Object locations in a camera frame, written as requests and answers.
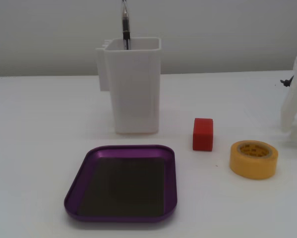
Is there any yellow masking tape roll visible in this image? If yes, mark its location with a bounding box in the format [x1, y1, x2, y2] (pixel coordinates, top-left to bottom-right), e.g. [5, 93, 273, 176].
[229, 140, 280, 180]

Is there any white plastic holder box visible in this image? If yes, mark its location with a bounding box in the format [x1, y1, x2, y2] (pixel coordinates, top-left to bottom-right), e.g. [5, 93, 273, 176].
[95, 37, 162, 135]

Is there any red ribbed block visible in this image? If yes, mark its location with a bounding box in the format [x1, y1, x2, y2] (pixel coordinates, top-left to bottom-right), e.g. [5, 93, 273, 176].
[192, 118, 214, 152]

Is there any purple metal tray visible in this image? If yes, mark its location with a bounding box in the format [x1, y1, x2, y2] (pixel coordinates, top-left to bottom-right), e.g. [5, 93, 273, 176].
[63, 144, 178, 223]

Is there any black silver pen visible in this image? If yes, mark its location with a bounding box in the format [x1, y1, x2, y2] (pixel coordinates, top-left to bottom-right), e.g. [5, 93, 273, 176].
[120, 0, 132, 51]

